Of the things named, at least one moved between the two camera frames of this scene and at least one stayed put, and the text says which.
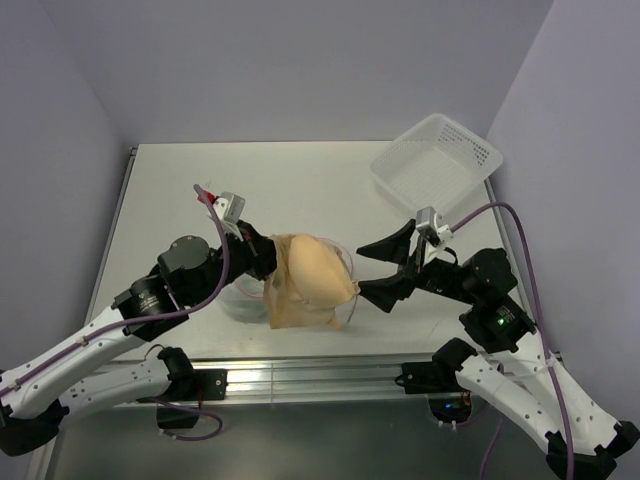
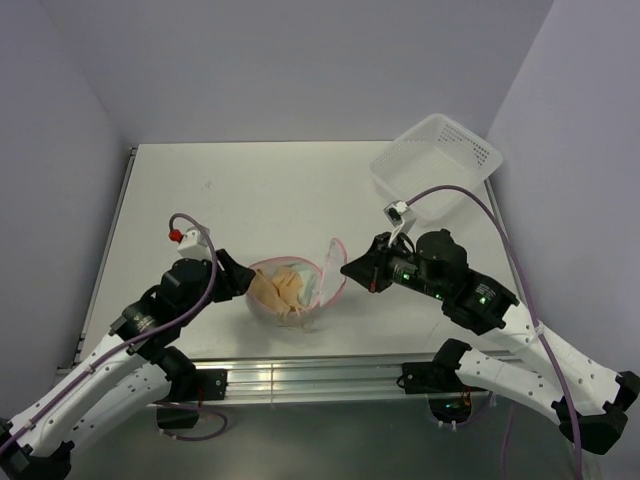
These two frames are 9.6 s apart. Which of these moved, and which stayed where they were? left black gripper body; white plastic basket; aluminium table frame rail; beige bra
Moved: beige bra; left black gripper body
Stayed: white plastic basket; aluminium table frame rail
